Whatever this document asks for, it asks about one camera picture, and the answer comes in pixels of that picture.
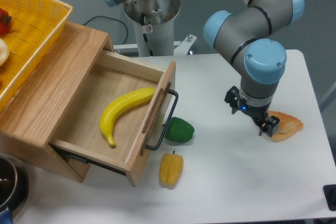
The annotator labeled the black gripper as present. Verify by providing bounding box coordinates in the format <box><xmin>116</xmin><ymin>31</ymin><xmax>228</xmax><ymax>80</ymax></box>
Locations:
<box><xmin>224</xmin><ymin>86</ymin><xmax>280</xmax><ymax>137</ymax></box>

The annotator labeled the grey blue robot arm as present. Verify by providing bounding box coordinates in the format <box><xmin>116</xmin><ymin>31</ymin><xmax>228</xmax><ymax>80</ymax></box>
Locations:
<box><xmin>105</xmin><ymin>0</ymin><xmax>305</xmax><ymax>136</ymax></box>

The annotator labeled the wooden top drawer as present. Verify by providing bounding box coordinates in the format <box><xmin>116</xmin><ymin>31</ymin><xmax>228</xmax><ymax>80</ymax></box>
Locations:
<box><xmin>50</xmin><ymin>50</ymin><xmax>177</xmax><ymax>186</ymax></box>

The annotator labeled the wooden drawer cabinet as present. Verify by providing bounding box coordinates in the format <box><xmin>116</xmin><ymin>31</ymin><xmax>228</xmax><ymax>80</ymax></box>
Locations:
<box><xmin>1</xmin><ymin>22</ymin><xmax>113</xmax><ymax>182</ymax></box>

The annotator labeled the toasted bread slice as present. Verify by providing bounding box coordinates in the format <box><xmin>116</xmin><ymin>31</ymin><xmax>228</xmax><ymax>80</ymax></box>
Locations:
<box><xmin>268</xmin><ymin>110</ymin><xmax>304</xmax><ymax>142</ymax></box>

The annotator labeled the green bell pepper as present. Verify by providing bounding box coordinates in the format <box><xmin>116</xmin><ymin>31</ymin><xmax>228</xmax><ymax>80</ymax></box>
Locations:
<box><xmin>164</xmin><ymin>117</ymin><xmax>195</xmax><ymax>143</ymax></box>

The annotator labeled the yellow bell pepper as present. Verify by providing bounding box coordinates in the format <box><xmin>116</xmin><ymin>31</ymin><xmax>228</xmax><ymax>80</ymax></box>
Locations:
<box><xmin>159</xmin><ymin>150</ymin><xmax>184</xmax><ymax>189</ymax></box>

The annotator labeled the black corner device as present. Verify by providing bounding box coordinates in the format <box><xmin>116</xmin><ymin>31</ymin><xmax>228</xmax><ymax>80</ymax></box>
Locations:
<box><xmin>323</xmin><ymin>184</ymin><xmax>336</xmax><ymax>211</ymax></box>

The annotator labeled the yellow banana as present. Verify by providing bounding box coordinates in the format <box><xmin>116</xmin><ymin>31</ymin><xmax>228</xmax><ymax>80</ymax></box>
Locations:
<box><xmin>100</xmin><ymin>87</ymin><xmax>156</xmax><ymax>148</ymax></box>

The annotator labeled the yellow plastic basket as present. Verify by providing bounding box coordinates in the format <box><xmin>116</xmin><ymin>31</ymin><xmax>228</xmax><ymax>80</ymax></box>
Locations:
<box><xmin>1</xmin><ymin>0</ymin><xmax>73</xmax><ymax>108</ymax></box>

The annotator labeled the metal cooking pot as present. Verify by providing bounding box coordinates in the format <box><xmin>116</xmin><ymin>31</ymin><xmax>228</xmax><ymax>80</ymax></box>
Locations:
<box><xmin>1</xmin><ymin>157</ymin><xmax>28</xmax><ymax>223</ymax></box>

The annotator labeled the pale round vegetable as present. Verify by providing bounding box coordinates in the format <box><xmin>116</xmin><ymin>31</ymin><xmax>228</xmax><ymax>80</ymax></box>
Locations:
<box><xmin>0</xmin><ymin>39</ymin><xmax>10</xmax><ymax>66</ymax></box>

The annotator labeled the black drawer handle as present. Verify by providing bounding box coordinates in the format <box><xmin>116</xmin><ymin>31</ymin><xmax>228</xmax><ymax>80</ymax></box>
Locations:
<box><xmin>145</xmin><ymin>89</ymin><xmax>179</xmax><ymax>151</ymax></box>

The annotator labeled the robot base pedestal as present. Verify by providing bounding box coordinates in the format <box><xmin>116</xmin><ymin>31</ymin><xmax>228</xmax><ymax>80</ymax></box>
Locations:
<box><xmin>124</xmin><ymin>0</ymin><xmax>181</xmax><ymax>57</ymax></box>

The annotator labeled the black cable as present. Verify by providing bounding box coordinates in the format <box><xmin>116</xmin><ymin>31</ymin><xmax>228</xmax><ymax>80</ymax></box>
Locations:
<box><xmin>82</xmin><ymin>15</ymin><xmax>129</xmax><ymax>46</ymax></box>

